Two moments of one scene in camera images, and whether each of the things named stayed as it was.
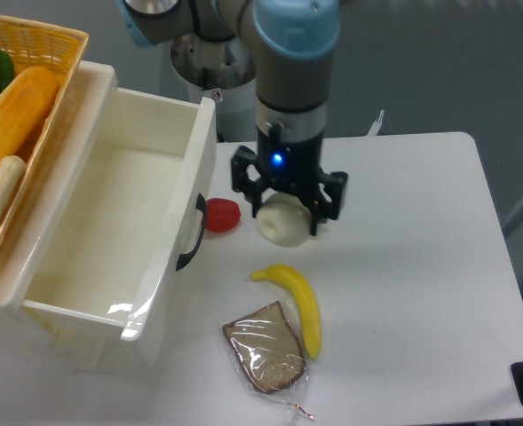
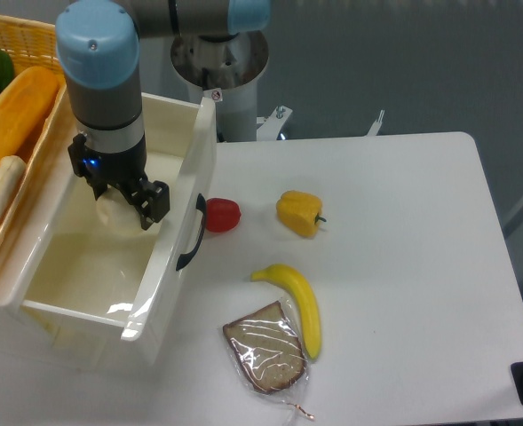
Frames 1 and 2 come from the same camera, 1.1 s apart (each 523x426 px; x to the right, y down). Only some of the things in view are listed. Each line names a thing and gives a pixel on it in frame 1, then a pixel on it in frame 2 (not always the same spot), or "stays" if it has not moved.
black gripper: x=286 y=165 to x=149 y=199
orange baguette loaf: x=9 y=121 stays
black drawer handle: x=200 y=205 stays
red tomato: x=222 y=215 stays
